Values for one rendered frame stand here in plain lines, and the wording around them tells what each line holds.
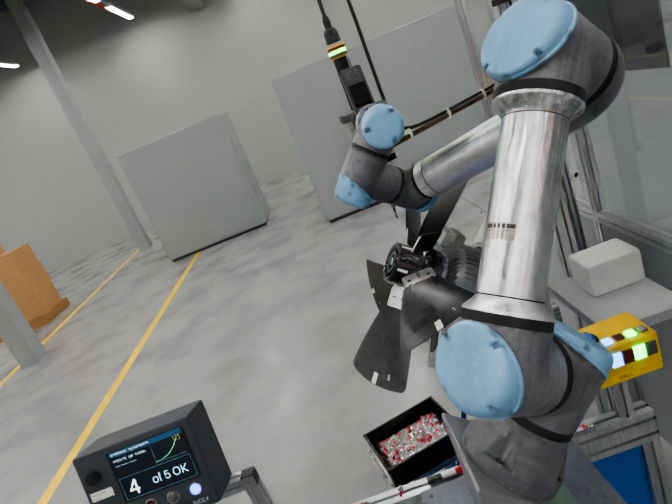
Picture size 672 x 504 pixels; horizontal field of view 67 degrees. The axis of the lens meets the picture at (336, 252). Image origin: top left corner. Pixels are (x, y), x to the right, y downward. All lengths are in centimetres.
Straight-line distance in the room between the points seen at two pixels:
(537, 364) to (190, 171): 818
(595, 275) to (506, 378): 113
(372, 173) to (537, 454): 53
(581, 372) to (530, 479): 17
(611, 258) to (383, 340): 74
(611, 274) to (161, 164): 770
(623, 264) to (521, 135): 112
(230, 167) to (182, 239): 149
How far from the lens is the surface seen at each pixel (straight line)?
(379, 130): 91
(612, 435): 134
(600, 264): 173
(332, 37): 127
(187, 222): 883
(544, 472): 81
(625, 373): 122
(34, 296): 927
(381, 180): 96
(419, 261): 144
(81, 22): 1451
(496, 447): 80
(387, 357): 149
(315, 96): 686
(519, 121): 70
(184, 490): 118
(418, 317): 125
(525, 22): 73
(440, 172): 96
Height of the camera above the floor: 175
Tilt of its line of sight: 17 degrees down
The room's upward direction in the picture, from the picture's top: 22 degrees counter-clockwise
